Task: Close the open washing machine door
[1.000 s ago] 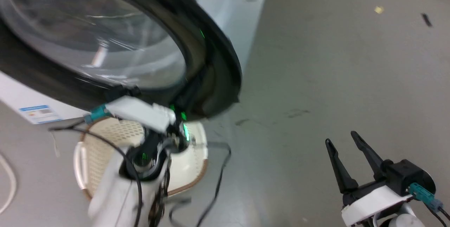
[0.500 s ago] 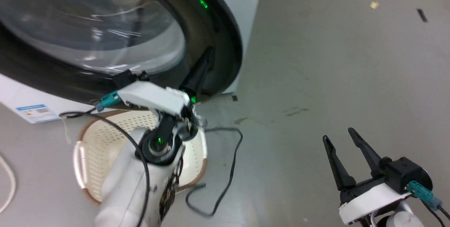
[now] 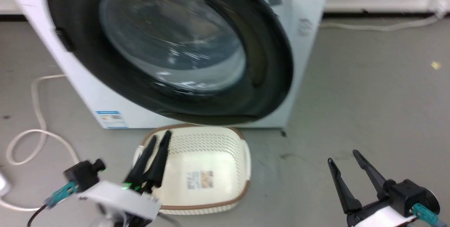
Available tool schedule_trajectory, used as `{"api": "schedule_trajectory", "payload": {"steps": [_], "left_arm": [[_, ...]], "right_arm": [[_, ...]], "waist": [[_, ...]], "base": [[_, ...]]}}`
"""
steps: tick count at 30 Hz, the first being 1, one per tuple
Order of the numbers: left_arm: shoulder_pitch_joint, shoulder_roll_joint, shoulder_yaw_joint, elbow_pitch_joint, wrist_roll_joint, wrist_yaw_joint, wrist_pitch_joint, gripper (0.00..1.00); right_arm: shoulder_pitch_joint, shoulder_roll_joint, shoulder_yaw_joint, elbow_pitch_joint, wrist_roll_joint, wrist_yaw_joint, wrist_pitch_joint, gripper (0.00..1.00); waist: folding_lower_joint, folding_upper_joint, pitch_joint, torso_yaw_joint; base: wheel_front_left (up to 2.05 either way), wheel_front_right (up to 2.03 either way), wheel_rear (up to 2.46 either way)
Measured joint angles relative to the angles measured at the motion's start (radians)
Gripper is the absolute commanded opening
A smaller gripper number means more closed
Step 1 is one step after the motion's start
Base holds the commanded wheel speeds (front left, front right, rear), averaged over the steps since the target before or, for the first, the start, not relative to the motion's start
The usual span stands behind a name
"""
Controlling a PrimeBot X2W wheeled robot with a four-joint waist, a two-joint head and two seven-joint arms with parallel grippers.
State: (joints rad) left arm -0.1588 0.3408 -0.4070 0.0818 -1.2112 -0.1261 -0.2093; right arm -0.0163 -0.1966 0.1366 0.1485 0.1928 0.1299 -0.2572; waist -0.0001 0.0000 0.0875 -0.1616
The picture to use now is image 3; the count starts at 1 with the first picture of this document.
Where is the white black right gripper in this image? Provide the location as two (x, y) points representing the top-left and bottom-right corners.
(327, 150), (417, 227)

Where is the blue white energy label sticker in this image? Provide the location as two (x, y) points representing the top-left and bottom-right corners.
(95, 111), (129, 129)

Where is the white hose on floor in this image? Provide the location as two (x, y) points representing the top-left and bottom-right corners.
(319, 15), (442, 32)

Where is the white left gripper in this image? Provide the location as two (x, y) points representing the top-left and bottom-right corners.
(78, 130), (173, 221)

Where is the black round washing machine door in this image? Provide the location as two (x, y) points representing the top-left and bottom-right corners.
(46, 0), (294, 126)

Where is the teal-plug left camera cable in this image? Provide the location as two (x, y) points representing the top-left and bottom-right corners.
(27, 181), (78, 227)

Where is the teal-plug camera cable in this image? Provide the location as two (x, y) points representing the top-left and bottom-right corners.
(412, 203), (450, 227)
(27, 181), (78, 227)

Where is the white power cable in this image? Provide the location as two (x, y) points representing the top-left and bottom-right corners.
(0, 74), (80, 212)

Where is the teal-plug right camera cable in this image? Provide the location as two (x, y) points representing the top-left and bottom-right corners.
(412, 203), (450, 227)

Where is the white front-load washing machine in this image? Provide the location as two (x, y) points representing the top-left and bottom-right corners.
(0, 0), (334, 129)

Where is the cream plastic laundry basket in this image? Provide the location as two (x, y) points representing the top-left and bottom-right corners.
(133, 124), (251, 215)

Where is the white power strip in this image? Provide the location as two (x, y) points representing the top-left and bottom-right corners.
(0, 171), (11, 198)

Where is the printed label inside basket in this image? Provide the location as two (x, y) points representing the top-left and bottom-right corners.
(186, 170), (214, 190)

